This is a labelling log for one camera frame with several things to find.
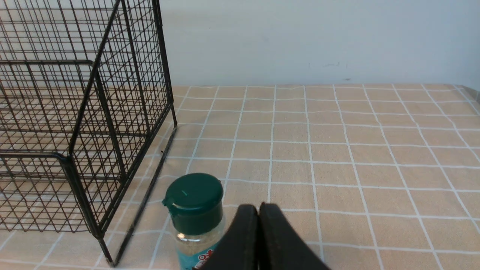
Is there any checkered beige tablecloth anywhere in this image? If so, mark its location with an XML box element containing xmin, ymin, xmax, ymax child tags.
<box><xmin>1</xmin><ymin>84</ymin><xmax>480</xmax><ymax>270</ymax></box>

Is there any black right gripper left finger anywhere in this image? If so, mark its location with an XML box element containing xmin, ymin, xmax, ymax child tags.
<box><xmin>201</xmin><ymin>204</ymin><xmax>258</xmax><ymax>270</ymax></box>

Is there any green cap seasoning jar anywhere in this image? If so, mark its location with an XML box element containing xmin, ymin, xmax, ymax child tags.
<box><xmin>162</xmin><ymin>172</ymin><xmax>226</xmax><ymax>270</ymax></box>

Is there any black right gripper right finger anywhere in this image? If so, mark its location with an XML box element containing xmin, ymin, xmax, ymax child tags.
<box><xmin>259</xmin><ymin>203</ymin><xmax>329</xmax><ymax>270</ymax></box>

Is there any black wire mesh rack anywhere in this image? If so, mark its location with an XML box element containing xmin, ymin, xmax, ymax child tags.
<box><xmin>1</xmin><ymin>0</ymin><xmax>178</xmax><ymax>267</ymax></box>

